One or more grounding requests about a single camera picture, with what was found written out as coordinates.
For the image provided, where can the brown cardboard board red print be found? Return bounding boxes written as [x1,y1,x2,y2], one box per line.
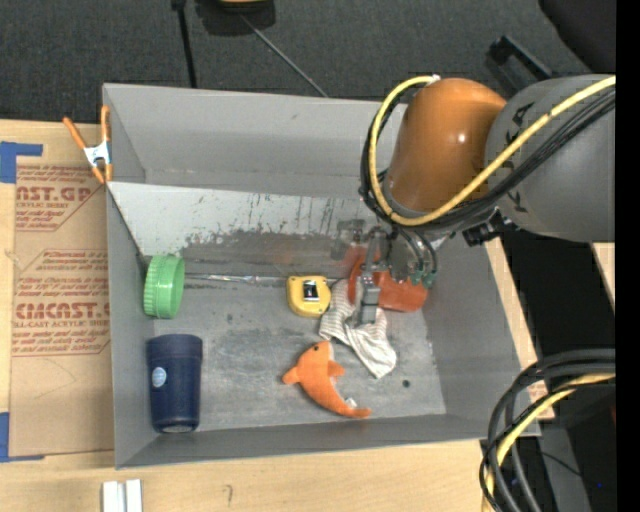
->
[0,118,117,462]

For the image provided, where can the orange plastic cup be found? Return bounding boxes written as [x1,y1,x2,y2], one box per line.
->
[347,246,430,314]

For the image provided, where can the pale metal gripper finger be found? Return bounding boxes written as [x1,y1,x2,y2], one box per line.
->
[355,272,381,327]

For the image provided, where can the white striped cloth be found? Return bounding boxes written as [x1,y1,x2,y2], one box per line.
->
[318,278,399,380]

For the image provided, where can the green plastic cup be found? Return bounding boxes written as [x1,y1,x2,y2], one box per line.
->
[143,253,187,320]

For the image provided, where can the black cylinder on white bracket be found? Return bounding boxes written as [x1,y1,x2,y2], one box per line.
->
[435,213,505,251]

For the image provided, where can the yellow tape measure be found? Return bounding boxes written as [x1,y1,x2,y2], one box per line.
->
[285,275,332,319]

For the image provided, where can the grey metal bin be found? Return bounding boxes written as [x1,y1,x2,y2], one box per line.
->
[101,83,544,470]

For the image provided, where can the orange toy fish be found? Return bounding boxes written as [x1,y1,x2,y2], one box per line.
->
[281,340,374,420]

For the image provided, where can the dark blue cup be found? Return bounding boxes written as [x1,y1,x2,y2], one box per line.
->
[145,333,204,435]

